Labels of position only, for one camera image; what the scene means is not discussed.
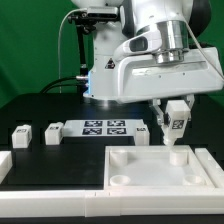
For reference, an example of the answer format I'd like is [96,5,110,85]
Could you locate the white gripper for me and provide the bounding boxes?
[114,47,224,126]

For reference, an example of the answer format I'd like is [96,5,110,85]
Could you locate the white square tabletop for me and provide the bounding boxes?
[104,146,215,189]

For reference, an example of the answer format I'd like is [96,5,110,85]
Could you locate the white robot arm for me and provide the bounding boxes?
[114,0,224,103]

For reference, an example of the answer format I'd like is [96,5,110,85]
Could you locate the white U-shaped obstacle fence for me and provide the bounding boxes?
[0,148,224,218]

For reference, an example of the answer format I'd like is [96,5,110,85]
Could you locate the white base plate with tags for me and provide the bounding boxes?
[63,119,144,137]

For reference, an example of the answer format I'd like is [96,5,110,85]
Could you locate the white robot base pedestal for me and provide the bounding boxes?
[84,22,127,100]

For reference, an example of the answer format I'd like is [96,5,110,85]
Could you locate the black camera on stand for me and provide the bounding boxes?
[68,6,119,81]

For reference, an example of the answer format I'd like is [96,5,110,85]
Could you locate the black cables behind base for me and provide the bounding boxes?
[39,75,88,94]

